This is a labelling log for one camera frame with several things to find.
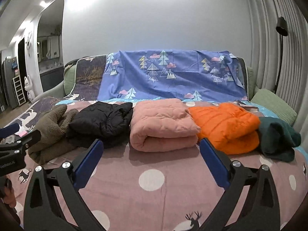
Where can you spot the dark refrigerator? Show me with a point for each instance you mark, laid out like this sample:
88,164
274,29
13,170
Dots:
8,74

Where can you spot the person's left hand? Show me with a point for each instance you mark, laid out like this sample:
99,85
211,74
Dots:
7,192

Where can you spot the orange puffer jacket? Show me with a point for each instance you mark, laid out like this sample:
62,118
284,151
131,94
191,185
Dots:
229,128

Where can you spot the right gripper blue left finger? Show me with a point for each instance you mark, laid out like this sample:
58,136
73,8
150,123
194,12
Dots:
85,164

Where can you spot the black floor lamp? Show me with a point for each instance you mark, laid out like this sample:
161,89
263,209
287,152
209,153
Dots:
282,30

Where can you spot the dark landscape-print blanket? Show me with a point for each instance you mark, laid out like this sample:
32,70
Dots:
89,72

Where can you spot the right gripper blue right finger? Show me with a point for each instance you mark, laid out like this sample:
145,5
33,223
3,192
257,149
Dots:
218,163

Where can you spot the black puffer jacket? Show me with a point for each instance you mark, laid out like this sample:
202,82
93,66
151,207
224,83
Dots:
109,123

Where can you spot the blue tree-print sheet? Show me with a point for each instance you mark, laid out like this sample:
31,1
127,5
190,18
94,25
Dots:
166,74

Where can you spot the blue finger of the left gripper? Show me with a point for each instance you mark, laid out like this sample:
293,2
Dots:
9,130

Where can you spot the green cushion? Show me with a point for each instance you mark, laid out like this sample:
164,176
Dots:
275,104

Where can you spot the white cat figurine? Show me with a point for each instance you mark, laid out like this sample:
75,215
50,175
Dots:
29,88

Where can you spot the dark green garment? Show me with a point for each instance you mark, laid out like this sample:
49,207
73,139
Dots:
277,139

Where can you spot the pink quilted jacket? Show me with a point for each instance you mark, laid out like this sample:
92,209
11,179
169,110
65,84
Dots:
162,126

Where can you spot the white small shelf rack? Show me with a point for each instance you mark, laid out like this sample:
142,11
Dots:
18,91

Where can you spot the pink polka-dot bed sheet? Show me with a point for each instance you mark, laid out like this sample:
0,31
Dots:
132,190

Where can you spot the grey curtain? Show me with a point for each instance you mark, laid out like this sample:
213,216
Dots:
292,87

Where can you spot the brown fleece garment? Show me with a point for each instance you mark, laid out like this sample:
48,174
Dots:
54,128

